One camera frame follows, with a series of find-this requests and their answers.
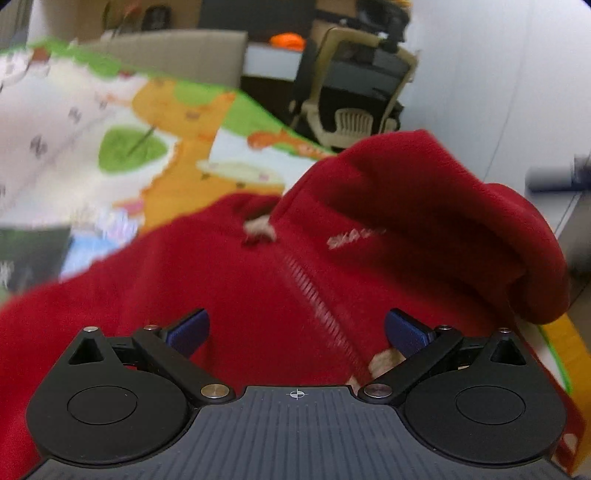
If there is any red fleece hooded jacket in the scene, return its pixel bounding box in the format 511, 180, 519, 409
1, 130, 569, 479

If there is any colourful cartoon play mat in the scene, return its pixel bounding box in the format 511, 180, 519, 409
0, 36, 578, 398

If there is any beige office chair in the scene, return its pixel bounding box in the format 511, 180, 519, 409
288, 26, 418, 150

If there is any beige sofa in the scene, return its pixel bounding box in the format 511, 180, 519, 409
81, 29, 247, 89

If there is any orange object on desk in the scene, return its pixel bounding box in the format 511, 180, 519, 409
269, 32, 307, 52

